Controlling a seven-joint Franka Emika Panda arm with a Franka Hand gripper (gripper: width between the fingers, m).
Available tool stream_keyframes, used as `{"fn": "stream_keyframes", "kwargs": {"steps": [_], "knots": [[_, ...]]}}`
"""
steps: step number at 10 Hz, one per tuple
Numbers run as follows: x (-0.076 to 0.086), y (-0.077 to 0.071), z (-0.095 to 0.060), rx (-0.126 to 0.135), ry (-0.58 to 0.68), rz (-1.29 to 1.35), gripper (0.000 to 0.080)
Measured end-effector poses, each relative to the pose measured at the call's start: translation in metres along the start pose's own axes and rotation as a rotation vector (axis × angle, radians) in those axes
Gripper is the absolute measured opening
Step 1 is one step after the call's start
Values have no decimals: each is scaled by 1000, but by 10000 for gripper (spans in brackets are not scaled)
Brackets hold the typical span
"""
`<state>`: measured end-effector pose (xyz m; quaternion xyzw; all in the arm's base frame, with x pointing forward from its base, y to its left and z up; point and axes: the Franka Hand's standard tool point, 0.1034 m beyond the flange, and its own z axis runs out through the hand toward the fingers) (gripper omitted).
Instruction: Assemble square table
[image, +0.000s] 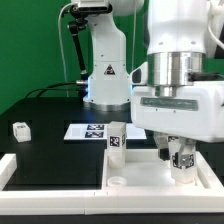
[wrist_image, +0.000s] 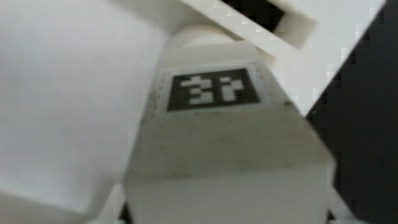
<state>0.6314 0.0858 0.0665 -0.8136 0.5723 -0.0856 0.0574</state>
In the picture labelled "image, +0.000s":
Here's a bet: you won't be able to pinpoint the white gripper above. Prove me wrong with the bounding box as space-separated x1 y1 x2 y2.
131 62 224 169

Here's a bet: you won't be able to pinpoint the white square table top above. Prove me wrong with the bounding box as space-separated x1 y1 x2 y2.
102 149 222 191

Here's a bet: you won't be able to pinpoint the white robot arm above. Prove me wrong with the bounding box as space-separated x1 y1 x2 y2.
70 0 224 163

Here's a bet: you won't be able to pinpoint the white sheet with tags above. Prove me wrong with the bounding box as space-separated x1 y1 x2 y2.
64 123 146 141

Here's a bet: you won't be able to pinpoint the white U-shaped fence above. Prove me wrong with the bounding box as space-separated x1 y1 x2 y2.
0 154 224 215

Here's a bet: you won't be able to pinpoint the black cables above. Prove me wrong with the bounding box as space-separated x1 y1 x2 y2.
24 79 88 100

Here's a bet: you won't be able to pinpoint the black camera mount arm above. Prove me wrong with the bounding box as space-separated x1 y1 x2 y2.
68 6 88 80

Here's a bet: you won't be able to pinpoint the white cable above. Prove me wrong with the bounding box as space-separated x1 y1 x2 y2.
57 3 72 98

